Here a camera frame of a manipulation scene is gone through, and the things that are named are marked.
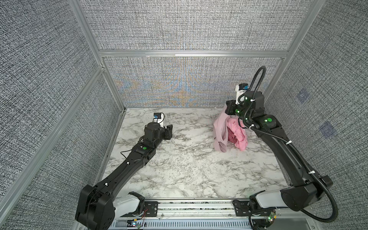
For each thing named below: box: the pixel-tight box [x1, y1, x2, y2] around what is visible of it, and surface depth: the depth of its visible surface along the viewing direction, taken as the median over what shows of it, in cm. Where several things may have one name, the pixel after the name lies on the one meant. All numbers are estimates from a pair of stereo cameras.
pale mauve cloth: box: [213, 111, 229, 153], surface depth 81 cm
